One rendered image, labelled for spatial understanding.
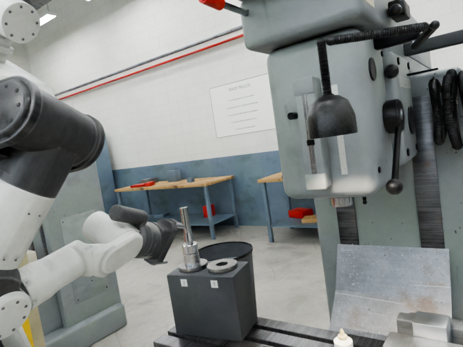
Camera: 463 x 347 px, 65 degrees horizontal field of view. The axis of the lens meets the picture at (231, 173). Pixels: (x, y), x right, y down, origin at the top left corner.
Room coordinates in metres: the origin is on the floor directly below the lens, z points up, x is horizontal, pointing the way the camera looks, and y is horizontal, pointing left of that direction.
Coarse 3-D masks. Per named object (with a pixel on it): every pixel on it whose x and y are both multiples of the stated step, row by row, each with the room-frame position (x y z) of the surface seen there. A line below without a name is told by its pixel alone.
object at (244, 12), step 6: (198, 0) 0.64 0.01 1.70; (204, 0) 0.63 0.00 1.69; (210, 0) 0.64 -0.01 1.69; (216, 0) 0.65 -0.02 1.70; (222, 0) 0.66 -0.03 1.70; (210, 6) 0.65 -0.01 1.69; (216, 6) 0.66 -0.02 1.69; (222, 6) 0.66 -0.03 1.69; (228, 6) 0.69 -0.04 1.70; (234, 6) 0.70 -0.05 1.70; (240, 12) 0.72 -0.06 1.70; (246, 12) 0.73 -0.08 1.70
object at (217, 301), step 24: (216, 264) 1.04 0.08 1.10; (240, 264) 1.04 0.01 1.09; (192, 288) 1.01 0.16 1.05; (216, 288) 0.98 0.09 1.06; (240, 288) 0.99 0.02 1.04; (192, 312) 1.02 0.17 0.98; (216, 312) 0.98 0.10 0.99; (240, 312) 0.97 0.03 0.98; (216, 336) 0.99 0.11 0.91; (240, 336) 0.96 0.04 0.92
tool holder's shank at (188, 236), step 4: (180, 208) 1.08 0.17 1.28; (184, 208) 1.07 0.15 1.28; (184, 212) 1.07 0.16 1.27; (188, 212) 1.08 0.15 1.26; (184, 216) 1.07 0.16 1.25; (188, 216) 1.07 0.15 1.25; (184, 220) 1.07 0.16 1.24; (188, 220) 1.07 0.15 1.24; (184, 224) 1.07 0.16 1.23; (188, 224) 1.07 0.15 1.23; (184, 228) 1.07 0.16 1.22; (188, 228) 1.07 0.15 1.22; (184, 232) 1.07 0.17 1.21; (188, 232) 1.07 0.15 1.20; (184, 236) 1.07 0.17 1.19; (188, 236) 1.07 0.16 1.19; (192, 236) 1.07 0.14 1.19; (184, 240) 1.07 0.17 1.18; (188, 240) 1.06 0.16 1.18; (192, 240) 1.07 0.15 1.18
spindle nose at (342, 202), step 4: (332, 200) 0.78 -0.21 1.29; (336, 200) 0.77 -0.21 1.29; (340, 200) 0.77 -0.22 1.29; (344, 200) 0.76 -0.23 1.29; (348, 200) 0.77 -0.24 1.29; (352, 200) 0.78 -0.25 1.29; (332, 204) 0.78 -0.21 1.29; (336, 204) 0.77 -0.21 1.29; (340, 204) 0.77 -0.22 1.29; (344, 204) 0.76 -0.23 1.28; (348, 204) 0.77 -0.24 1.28
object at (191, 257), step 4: (196, 248) 1.07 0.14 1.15; (184, 252) 1.06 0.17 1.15; (188, 252) 1.06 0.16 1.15; (192, 252) 1.06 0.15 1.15; (196, 252) 1.07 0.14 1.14; (184, 256) 1.07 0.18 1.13; (188, 256) 1.06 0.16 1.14; (192, 256) 1.06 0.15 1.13; (196, 256) 1.06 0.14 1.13; (188, 260) 1.06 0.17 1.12; (192, 260) 1.06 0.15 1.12; (196, 260) 1.06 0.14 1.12; (188, 264) 1.06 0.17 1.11; (192, 264) 1.06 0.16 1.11; (196, 264) 1.06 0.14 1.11
